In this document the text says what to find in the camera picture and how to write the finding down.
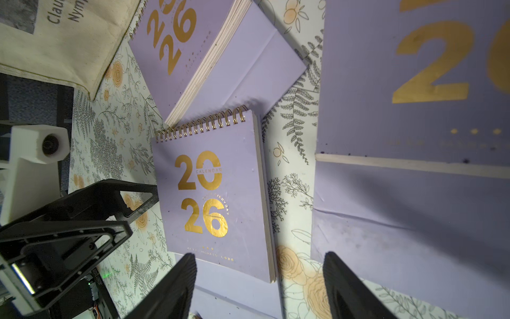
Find purple calendar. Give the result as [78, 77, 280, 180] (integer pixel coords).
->
[151, 106, 284, 318]
[311, 1, 509, 318]
[129, 1, 305, 126]

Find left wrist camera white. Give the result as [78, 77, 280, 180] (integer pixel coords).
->
[1, 120, 70, 226]

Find beige Monet tote bag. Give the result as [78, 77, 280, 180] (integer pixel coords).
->
[1, 0, 140, 100]

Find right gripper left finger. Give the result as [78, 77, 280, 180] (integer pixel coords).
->
[126, 253, 197, 319]

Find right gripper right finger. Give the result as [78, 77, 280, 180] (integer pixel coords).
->
[323, 251, 396, 319]

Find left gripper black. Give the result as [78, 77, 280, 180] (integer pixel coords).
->
[1, 179, 159, 318]

